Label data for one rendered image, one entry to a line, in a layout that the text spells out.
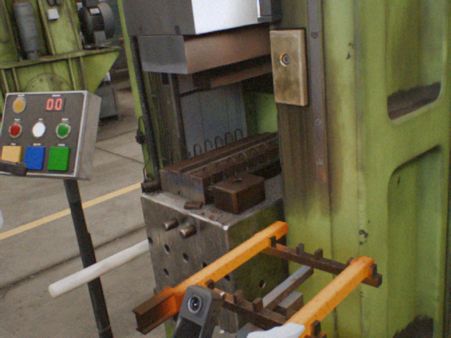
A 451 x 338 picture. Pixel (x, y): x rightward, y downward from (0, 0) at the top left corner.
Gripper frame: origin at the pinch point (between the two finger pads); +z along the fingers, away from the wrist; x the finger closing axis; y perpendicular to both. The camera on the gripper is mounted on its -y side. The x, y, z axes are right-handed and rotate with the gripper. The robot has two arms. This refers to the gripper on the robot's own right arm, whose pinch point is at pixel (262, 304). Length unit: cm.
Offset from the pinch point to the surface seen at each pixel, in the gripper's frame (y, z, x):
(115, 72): 85, 540, -789
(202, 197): 8, 38, -51
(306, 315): 8.2, 10.5, 0.3
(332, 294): 8.2, 18.1, 0.9
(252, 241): 8.2, 26.2, -24.1
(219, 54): -29, 49, -49
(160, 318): 10.8, -1.8, -23.6
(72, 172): 4, 27, -97
